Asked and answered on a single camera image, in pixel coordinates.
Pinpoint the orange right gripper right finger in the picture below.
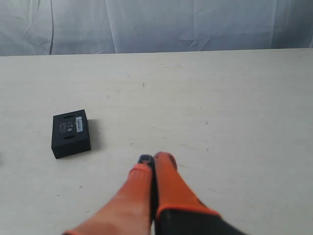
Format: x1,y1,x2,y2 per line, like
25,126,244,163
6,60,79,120
154,152,244,235

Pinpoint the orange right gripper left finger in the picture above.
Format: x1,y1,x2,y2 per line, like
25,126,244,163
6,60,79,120
64,155,154,235

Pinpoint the small black box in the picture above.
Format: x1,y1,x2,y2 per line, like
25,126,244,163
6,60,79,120
51,110,91,159

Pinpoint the white wrinkled backdrop cloth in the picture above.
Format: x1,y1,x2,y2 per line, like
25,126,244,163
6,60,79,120
0,0,313,56

